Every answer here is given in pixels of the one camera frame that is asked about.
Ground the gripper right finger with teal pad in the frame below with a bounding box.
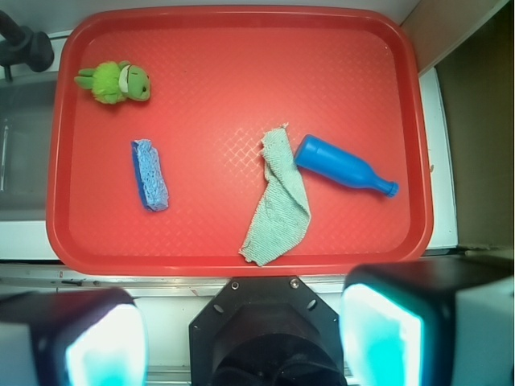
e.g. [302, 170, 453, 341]
[340, 263, 514, 385]

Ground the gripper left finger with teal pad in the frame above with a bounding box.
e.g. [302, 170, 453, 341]
[1, 288, 148, 385]

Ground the green plush animal toy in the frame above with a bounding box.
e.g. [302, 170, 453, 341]
[74, 61, 151, 105]

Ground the light green knitted cloth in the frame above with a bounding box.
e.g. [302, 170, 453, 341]
[239, 124, 311, 267]

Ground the blue sponge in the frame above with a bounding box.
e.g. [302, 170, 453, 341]
[131, 139, 169, 211]

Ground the blue plastic bottle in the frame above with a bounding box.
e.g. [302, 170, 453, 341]
[294, 134, 399, 198]

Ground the red plastic tray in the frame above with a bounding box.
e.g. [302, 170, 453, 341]
[47, 6, 433, 277]

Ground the metal sink basin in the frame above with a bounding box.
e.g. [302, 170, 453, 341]
[1, 77, 56, 221]

